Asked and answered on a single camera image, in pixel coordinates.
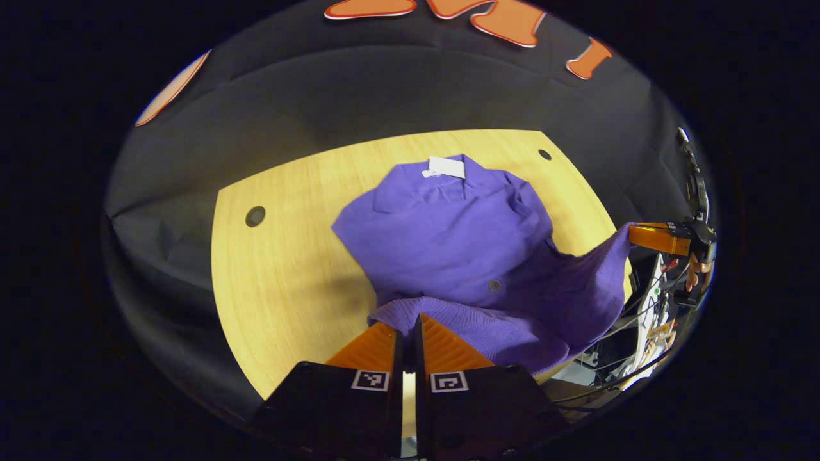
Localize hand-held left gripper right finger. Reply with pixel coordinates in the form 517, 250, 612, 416
413, 312, 568, 461

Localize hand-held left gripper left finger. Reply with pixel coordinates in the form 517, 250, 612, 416
253, 320, 404, 461

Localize purple knit cardigan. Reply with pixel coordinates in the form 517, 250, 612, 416
331, 154, 638, 377

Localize white panel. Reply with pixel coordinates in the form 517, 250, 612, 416
618, 253, 680, 391

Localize black backdrop cloth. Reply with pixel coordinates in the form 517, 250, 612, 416
102, 0, 705, 417

